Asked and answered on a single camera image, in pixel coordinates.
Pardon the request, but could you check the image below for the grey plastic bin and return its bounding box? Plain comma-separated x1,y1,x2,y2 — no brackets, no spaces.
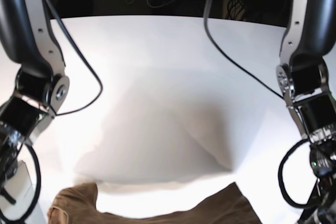
1,161,35,220

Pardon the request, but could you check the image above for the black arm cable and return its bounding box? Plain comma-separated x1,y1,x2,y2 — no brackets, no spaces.
203,0,287,101
34,0,103,116

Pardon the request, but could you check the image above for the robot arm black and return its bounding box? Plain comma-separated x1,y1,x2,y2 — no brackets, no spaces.
1,0,69,204
276,0,335,223

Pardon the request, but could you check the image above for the brown t-shirt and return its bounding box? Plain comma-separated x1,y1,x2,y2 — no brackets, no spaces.
46,182,261,223

